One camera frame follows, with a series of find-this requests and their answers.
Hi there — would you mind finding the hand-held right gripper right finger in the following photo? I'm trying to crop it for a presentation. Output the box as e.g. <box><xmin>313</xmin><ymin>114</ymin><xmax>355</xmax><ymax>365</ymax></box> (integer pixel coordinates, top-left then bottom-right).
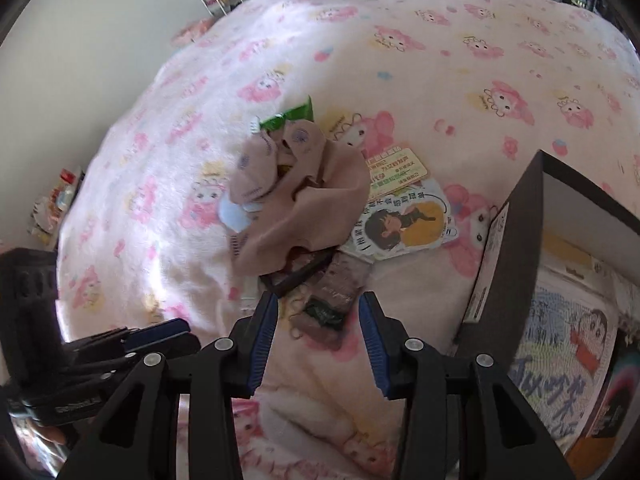
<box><xmin>359</xmin><ymin>291</ymin><xmax>576</xmax><ymax>480</ymax></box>

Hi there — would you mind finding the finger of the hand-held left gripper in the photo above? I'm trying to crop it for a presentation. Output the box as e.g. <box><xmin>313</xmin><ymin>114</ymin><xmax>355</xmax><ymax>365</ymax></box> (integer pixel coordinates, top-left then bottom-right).
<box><xmin>122</xmin><ymin>317</ymin><xmax>192</xmax><ymax>352</ymax></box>
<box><xmin>127</xmin><ymin>332</ymin><xmax>202</xmax><ymax>368</ymax></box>

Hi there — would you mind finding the person's left hand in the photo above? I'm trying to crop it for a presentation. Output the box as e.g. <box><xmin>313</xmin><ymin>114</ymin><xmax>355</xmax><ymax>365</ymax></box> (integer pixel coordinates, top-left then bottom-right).
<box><xmin>30</xmin><ymin>422</ymin><xmax>67</xmax><ymax>447</ymax></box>

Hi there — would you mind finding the pile of toy packets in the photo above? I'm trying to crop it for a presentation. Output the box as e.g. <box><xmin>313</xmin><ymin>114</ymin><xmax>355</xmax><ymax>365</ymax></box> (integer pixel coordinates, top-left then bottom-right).
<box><xmin>29</xmin><ymin>166</ymin><xmax>87</xmax><ymax>250</ymax></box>

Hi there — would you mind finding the green snack packet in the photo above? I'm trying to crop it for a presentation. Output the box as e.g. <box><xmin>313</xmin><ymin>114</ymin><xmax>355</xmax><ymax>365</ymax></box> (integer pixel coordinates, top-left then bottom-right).
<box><xmin>259</xmin><ymin>96</ymin><xmax>317</xmax><ymax>133</ymax></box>

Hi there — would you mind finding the black storage box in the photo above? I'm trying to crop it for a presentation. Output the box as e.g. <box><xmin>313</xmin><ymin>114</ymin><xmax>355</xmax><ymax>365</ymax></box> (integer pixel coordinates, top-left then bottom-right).
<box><xmin>452</xmin><ymin>150</ymin><xmax>640</xmax><ymax>461</ymax></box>

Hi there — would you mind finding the yellow green printed card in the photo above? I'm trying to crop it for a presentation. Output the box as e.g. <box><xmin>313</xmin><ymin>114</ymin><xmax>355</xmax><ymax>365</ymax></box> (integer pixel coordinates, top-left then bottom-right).
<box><xmin>365</xmin><ymin>142</ymin><xmax>431</xmax><ymax>197</ymax></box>

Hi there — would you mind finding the cartoon girl printed card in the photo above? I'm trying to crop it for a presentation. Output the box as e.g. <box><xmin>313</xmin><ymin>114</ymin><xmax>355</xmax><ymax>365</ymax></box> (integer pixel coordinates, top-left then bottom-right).
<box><xmin>342</xmin><ymin>180</ymin><xmax>458</xmax><ymax>262</ymax></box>

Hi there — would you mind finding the light blue cloth piece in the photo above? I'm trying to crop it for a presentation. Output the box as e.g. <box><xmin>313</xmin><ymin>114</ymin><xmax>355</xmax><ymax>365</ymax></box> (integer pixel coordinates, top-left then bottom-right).
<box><xmin>219</xmin><ymin>199</ymin><xmax>257</xmax><ymax>234</ymax></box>

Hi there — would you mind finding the pink plush toy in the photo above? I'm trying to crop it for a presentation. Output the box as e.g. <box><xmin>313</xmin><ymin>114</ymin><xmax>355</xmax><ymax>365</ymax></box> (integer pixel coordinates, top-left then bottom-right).
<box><xmin>172</xmin><ymin>17</ymin><xmax>216</xmax><ymax>46</ymax></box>

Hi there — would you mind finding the dark brown strap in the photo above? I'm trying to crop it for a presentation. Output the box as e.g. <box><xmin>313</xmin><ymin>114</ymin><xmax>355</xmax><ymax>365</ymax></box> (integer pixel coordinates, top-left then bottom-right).
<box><xmin>262</xmin><ymin>250</ymin><xmax>333</xmax><ymax>296</ymax></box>

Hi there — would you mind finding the black booklet with rainbow print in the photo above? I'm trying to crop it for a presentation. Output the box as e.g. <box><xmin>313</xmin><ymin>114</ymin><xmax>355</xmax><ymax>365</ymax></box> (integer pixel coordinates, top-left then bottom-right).
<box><xmin>582</xmin><ymin>330</ymin><xmax>640</xmax><ymax>443</ymax></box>

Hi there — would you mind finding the pink printed blanket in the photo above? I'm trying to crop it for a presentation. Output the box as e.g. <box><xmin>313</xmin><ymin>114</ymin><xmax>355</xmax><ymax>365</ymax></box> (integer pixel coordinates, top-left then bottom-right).
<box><xmin>55</xmin><ymin>0</ymin><xmax>640</xmax><ymax>480</ymax></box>

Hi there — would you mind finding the brown snack packet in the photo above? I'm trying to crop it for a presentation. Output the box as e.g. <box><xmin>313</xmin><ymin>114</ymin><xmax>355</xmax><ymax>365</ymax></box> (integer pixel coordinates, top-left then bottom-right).
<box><xmin>292</xmin><ymin>252</ymin><xmax>371</xmax><ymax>347</ymax></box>

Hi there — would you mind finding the cartoon bead board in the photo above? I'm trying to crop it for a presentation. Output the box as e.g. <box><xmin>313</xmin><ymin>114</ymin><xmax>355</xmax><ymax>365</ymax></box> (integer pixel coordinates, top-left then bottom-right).
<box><xmin>510</xmin><ymin>285</ymin><xmax>621</xmax><ymax>441</ymax></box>

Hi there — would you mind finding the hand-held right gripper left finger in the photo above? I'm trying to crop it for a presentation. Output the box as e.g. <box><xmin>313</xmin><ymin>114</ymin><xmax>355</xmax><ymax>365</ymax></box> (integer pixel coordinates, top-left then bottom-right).
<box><xmin>55</xmin><ymin>292</ymin><xmax>279</xmax><ymax>480</ymax></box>

